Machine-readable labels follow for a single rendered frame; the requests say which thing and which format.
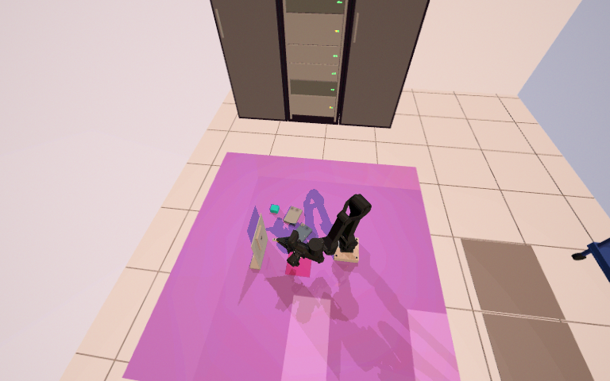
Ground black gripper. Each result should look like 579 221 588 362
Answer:
276 230 309 259

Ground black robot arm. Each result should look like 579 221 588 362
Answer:
287 194 372 267

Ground pink flat square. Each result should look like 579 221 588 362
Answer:
285 257 311 277

